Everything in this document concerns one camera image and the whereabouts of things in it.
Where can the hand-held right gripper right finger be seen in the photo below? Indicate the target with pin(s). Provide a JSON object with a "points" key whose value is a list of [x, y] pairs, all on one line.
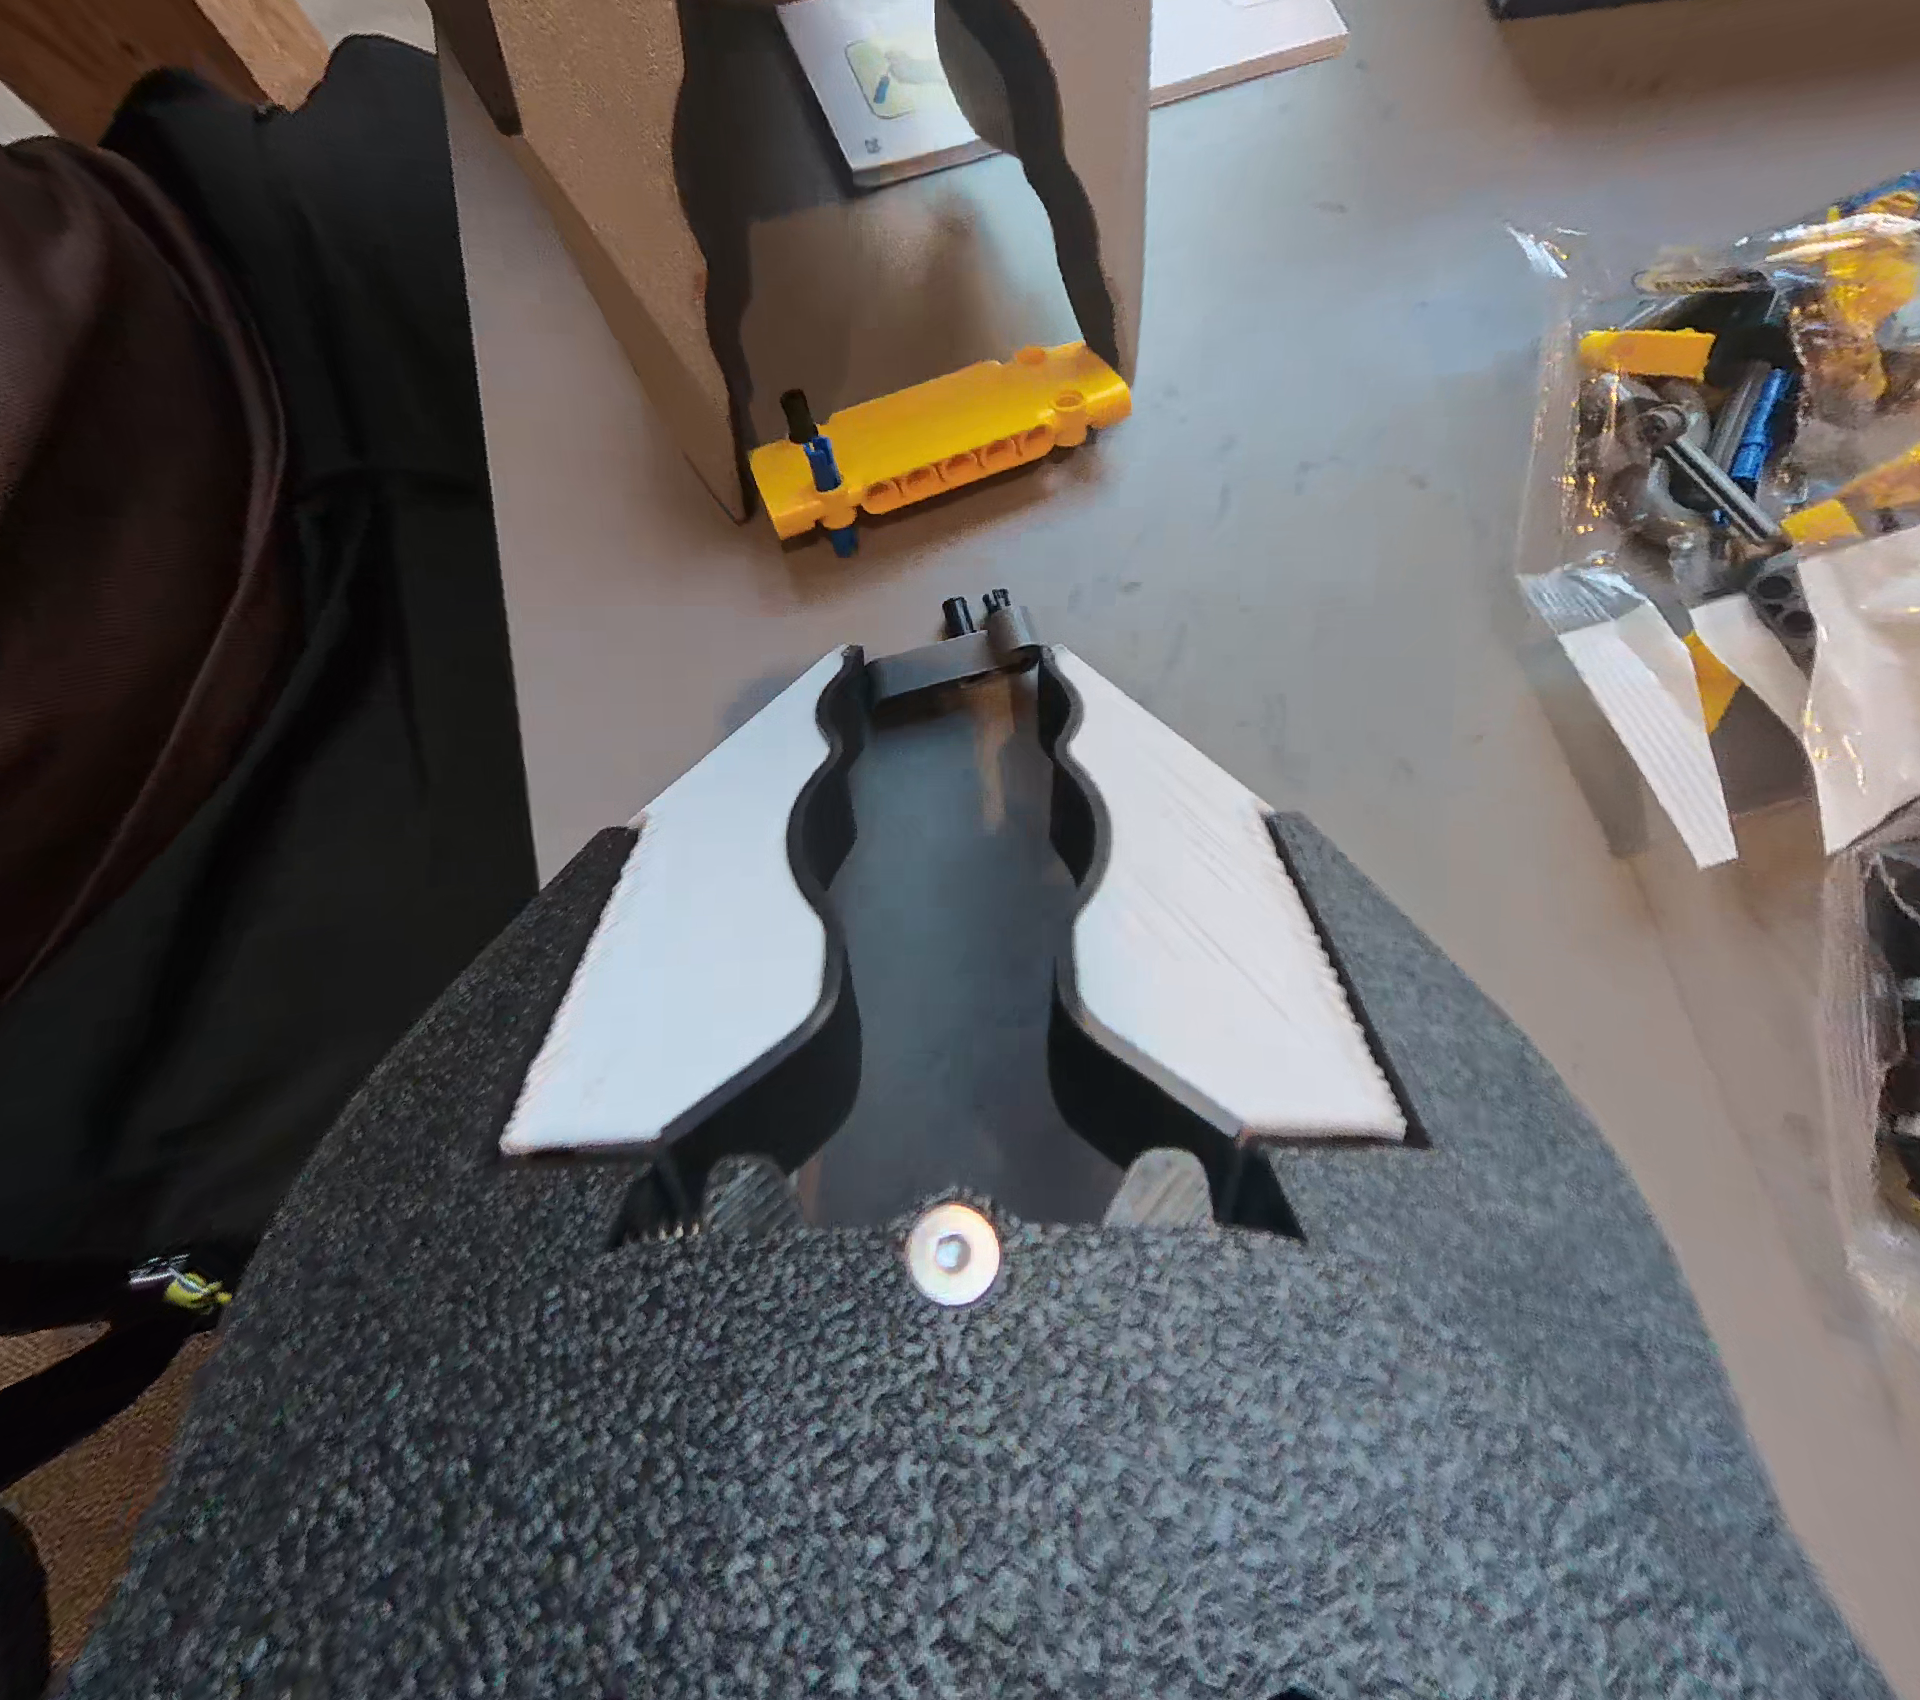
{"points": [[1214, 965]]}

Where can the clear bag yellow blue parts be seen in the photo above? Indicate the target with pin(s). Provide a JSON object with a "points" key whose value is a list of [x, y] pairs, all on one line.
{"points": [[1725, 424]]}

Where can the person's torso brown sweater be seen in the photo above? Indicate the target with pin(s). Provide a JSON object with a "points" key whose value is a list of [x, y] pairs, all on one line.
{"points": [[121, 530]]}

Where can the yellow building panel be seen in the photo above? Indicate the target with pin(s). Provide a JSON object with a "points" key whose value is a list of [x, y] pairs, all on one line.
{"points": [[961, 441]]}

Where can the person's legs black pants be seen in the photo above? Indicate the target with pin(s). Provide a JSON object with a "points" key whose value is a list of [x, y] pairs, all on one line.
{"points": [[301, 831]]}

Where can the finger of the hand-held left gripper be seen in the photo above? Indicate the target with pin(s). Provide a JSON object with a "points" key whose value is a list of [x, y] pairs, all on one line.
{"points": [[584, 80], [1081, 50]]}

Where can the clear bag black red parts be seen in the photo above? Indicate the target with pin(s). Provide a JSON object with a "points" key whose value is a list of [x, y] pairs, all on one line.
{"points": [[1882, 981]]}

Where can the small blue pin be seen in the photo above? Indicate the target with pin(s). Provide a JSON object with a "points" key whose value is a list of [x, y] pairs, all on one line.
{"points": [[822, 478]]}

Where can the grey desk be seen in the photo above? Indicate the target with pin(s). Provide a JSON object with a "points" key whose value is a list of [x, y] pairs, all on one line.
{"points": [[1350, 455]]}

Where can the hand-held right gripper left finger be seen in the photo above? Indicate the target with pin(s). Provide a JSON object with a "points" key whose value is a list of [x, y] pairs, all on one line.
{"points": [[675, 965]]}

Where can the dark grey short beam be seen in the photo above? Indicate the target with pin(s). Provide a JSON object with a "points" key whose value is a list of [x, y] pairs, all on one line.
{"points": [[944, 673]]}

